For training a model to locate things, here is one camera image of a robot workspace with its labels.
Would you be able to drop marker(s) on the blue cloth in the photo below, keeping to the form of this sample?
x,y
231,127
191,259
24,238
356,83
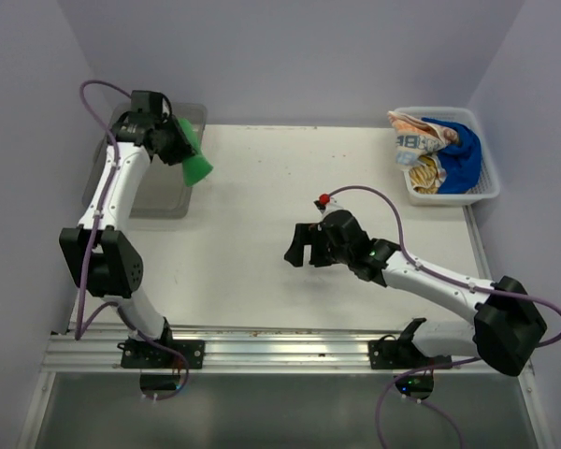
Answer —
x,y
461,161

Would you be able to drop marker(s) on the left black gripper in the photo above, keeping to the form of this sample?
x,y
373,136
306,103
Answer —
x,y
183,149

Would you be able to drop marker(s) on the green microfiber towel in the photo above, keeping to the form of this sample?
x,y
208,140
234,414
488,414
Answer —
x,y
196,169

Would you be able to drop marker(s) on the clear grey plastic bin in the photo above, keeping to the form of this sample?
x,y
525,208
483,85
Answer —
x,y
162,193

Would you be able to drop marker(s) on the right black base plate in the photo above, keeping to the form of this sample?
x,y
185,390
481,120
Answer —
x,y
396,354

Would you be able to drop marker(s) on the white perforated plastic basket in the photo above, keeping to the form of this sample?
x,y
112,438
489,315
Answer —
x,y
487,186

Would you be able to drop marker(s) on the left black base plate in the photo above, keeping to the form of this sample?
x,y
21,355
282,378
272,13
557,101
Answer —
x,y
180,354

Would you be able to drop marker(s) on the yellow striped cloth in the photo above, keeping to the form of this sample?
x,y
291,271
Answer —
x,y
427,175

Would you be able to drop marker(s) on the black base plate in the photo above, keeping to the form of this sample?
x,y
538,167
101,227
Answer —
x,y
396,354
180,354

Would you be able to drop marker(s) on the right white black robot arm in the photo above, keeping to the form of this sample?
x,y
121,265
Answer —
x,y
496,325

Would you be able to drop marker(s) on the printed patterned towel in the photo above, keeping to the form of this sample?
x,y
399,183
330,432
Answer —
x,y
416,138

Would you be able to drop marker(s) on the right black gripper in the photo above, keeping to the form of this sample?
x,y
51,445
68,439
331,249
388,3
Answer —
x,y
305,235

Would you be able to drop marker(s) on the aluminium mounting rail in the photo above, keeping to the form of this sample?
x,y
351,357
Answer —
x,y
228,350

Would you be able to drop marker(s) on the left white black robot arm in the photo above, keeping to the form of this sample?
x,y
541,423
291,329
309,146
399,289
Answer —
x,y
101,259

